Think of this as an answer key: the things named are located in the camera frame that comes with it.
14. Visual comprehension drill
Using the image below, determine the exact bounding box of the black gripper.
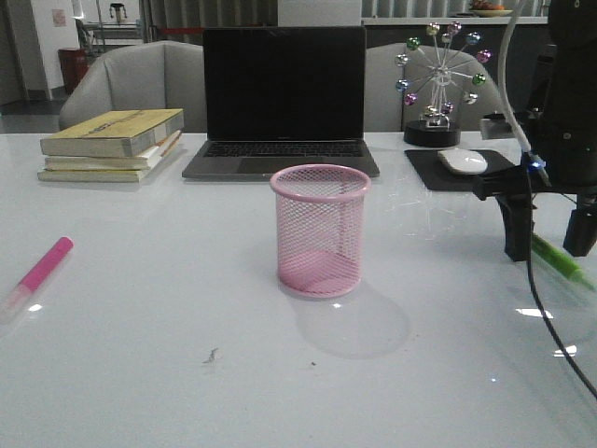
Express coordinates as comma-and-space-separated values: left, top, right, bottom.
473, 1, 596, 261

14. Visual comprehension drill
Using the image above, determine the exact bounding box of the green highlighter pen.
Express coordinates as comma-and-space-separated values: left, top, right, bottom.
532, 233, 596, 291

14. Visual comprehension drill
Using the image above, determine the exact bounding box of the pink highlighter pen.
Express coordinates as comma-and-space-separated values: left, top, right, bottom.
1, 236, 74, 325

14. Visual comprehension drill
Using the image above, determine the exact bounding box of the pink mesh pen holder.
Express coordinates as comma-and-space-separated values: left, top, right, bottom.
271, 164, 371, 298

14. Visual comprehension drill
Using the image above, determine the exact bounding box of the white computer mouse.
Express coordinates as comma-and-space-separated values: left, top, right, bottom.
437, 147, 488, 175

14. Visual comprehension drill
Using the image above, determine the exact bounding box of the black mouse pad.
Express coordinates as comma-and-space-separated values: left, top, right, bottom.
405, 148, 515, 192

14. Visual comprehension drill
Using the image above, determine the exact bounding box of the ferris wheel desk toy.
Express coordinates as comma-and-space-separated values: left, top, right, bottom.
394, 21, 493, 147

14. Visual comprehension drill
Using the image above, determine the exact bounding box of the right grey armchair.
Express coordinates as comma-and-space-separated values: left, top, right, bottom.
364, 43, 502, 132

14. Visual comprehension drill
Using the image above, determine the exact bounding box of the grey armchair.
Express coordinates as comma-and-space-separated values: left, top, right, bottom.
59, 40, 207, 133
364, 43, 502, 132

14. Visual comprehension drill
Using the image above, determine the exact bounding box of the fruit bowl on counter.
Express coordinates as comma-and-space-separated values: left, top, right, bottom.
469, 0, 511, 18

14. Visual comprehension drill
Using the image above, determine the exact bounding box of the grey laptop black screen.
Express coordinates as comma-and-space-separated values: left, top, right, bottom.
182, 26, 380, 181

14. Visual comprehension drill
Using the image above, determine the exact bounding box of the middle cream book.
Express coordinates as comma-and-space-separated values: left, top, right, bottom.
44, 131, 182, 171

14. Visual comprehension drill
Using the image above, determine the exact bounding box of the cream book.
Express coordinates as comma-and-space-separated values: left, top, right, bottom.
44, 131, 182, 171
37, 143, 178, 183

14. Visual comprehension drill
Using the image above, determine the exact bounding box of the left grey armchair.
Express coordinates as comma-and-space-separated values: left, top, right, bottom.
59, 40, 207, 133

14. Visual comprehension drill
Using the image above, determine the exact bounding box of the top yellow book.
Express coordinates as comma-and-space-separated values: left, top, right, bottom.
40, 108, 185, 158

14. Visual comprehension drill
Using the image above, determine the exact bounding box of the red trash bin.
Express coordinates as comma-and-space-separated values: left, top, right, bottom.
58, 48, 89, 93

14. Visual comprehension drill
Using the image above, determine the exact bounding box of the bottom cream book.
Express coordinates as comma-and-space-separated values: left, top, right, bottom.
37, 143, 178, 183

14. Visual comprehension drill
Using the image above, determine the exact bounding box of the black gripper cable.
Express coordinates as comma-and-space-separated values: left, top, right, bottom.
524, 167, 597, 402

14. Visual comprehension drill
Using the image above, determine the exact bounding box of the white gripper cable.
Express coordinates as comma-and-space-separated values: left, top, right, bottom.
496, 0, 551, 184

